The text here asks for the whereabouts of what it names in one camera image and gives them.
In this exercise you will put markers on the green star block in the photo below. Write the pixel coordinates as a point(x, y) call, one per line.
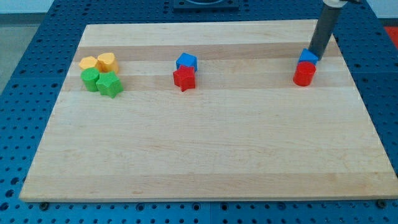
point(109, 84)

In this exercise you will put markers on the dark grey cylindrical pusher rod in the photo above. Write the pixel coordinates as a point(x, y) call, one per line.
point(323, 30)

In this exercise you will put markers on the yellow heart block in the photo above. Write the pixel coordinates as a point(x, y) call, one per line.
point(108, 62)

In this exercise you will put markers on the blue triangle block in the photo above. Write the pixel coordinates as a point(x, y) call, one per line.
point(308, 56)

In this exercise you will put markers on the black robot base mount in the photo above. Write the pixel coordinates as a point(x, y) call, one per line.
point(179, 5)

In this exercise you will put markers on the red cylinder block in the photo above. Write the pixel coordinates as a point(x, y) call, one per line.
point(304, 73)

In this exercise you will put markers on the red star block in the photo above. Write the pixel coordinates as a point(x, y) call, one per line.
point(184, 77)

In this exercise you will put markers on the light wooden board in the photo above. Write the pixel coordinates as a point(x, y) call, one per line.
point(246, 132)

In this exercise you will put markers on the beige tool holder collar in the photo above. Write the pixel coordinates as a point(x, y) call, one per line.
point(335, 3)

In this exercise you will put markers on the yellow hexagon block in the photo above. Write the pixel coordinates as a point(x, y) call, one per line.
point(89, 62)

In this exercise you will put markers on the green cylinder block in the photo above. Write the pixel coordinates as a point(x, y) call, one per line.
point(89, 77)

